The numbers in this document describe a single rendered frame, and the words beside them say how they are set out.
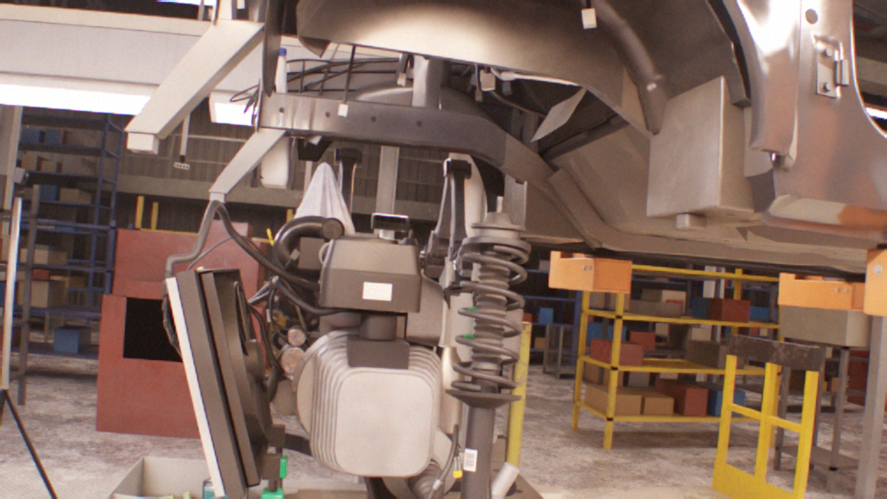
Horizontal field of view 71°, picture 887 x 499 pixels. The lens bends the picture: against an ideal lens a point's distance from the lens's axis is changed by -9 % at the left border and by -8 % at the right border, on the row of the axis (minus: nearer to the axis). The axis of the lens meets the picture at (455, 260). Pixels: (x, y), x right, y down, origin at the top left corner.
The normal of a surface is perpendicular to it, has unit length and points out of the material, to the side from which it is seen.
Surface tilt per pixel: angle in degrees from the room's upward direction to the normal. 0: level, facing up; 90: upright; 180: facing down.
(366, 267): 79
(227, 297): 33
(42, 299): 90
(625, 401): 90
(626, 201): 103
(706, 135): 90
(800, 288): 90
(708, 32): 123
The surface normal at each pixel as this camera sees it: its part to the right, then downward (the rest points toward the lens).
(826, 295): -0.97, -0.08
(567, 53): 0.25, 0.00
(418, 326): 0.55, 0.02
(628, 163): 0.00, 0.28
